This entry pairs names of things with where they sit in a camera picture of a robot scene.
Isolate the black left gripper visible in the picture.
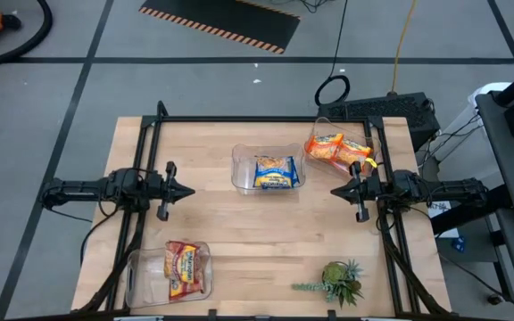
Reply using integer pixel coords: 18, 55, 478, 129
143, 161, 195, 222

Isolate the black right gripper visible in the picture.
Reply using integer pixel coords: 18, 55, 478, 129
330, 161, 392, 223

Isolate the orange Maruchan ramen pack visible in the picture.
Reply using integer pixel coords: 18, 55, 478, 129
305, 133, 345, 162
327, 158, 365, 176
336, 138, 374, 169

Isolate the clear plastic bin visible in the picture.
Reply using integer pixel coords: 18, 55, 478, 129
303, 116, 382, 177
125, 242, 214, 309
231, 142, 307, 196

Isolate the succulent plant in dark pot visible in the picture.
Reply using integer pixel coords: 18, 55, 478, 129
290, 259, 366, 310

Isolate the black computer case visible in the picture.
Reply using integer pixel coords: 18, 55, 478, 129
318, 91, 442, 151

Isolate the white paper sheet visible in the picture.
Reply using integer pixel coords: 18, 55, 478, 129
425, 200, 461, 240

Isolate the white plastic bin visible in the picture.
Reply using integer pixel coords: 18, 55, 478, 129
467, 81, 514, 108

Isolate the black hazard-striped floor mat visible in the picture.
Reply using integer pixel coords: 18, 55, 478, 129
138, 0, 302, 55

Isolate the black metal table frame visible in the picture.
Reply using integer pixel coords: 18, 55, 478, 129
78, 100, 452, 321

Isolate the black looped floor cable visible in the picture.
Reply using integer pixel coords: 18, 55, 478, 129
313, 0, 352, 108

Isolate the yellow power cable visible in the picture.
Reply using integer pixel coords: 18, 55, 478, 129
390, 0, 419, 95

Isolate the black vacuum hose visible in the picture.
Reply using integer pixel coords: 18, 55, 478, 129
0, 0, 54, 68

